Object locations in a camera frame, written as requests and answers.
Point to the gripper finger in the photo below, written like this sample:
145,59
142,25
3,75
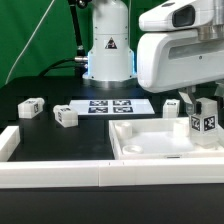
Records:
220,87

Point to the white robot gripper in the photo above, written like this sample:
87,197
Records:
173,60

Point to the white square tabletop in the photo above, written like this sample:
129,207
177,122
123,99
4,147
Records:
159,139

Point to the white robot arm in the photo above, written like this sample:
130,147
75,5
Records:
111,63

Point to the white marker sheet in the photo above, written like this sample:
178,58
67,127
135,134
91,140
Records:
112,107

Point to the green backdrop cloth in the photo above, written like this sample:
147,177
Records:
36,33

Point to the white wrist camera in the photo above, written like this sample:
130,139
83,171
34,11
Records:
182,14

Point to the white front fence wall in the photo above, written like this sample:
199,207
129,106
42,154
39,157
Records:
101,173

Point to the white fence wall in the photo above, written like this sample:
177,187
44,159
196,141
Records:
9,140
101,173

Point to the white left fence wall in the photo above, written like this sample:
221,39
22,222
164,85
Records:
9,140

